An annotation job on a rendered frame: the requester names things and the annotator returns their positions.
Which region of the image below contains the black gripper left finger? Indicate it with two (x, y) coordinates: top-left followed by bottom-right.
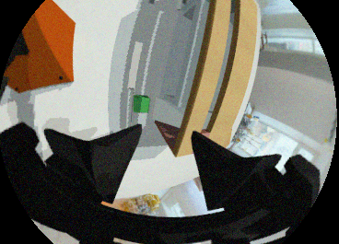
(43, 124), (141, 204)

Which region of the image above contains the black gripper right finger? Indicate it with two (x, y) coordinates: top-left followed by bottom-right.
(191, 131), (281, 212)

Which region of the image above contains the small green block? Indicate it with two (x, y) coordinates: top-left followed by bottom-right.
(133, 95), (150, 113)

